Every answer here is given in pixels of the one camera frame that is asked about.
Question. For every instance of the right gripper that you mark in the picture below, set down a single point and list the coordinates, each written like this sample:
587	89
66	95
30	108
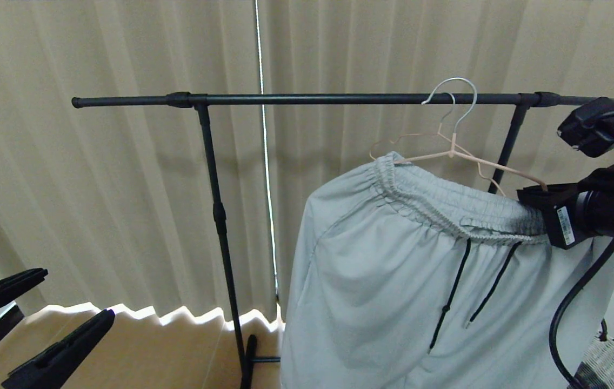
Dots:
593	216

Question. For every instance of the pink clothes hanger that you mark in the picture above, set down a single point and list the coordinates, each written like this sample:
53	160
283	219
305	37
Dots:
452	150
420	134

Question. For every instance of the pale grey shorts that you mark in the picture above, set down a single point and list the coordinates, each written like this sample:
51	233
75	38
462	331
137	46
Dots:
382	270

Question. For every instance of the white laundry basket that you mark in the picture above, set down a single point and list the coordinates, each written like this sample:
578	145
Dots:
609	367

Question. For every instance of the black clothes rack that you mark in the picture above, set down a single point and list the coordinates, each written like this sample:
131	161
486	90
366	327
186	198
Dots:
285	99

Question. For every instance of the beige curtain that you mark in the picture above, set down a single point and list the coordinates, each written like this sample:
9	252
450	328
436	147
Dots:
96	189

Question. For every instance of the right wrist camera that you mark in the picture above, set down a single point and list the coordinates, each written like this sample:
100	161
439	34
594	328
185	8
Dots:
599	127

